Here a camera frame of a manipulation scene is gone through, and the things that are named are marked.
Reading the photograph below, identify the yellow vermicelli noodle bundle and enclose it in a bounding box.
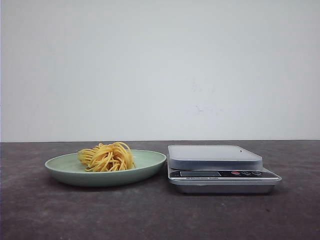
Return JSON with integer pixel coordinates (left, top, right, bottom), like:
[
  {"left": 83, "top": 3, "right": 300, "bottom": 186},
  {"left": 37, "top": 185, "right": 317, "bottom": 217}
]
[{"left": 77, "top": 141, "right": 137, "bottom": 173}]

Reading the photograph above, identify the silver digital kitchen scale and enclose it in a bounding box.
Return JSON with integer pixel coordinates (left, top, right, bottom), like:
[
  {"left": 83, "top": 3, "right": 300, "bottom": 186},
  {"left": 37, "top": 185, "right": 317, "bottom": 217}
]
[{"left": 167, "top": 145, "right": 282, "bottom": 194}]

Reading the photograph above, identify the light green round plate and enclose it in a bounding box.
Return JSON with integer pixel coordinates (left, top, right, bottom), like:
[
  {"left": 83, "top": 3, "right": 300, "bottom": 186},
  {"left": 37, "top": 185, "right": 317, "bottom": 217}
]
[{"left": 44, "top": 149, "right": 167, "bottom": 188}]

